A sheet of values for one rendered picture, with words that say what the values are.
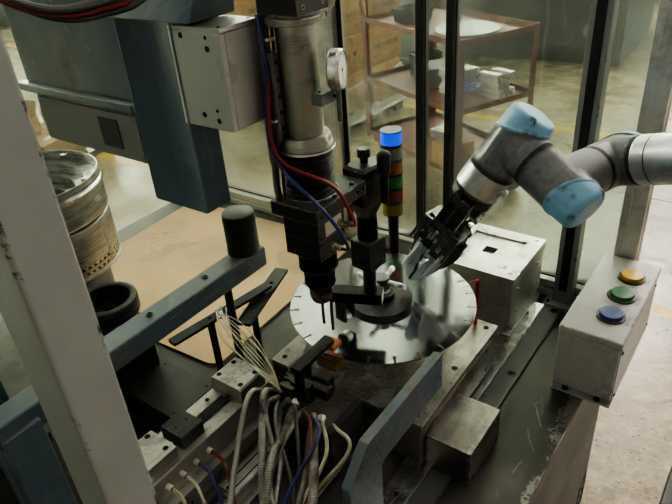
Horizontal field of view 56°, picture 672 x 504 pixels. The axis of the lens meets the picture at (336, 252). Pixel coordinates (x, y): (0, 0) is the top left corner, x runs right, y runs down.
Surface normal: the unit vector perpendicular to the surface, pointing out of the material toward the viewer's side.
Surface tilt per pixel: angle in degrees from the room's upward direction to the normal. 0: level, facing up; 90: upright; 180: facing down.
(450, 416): 0
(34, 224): 90
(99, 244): 90
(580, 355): 90
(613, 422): 0
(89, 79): 90
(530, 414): 0
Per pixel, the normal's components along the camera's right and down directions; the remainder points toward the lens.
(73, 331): 0.81, 0.25
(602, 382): -0.58, 0.46
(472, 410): -0.07, -0.85
